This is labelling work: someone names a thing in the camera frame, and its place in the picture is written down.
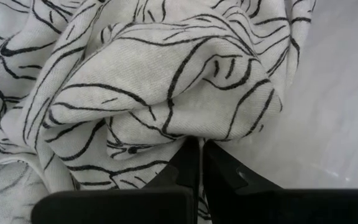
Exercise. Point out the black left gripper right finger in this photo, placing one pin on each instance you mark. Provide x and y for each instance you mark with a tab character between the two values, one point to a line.
259	207

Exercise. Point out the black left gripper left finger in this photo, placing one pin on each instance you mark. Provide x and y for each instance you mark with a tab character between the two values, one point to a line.
166	205

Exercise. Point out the white leaf-print garment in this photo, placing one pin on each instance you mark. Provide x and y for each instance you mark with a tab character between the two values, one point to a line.
135	77

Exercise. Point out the white table mat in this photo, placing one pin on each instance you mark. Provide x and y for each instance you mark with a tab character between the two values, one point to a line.
337	109

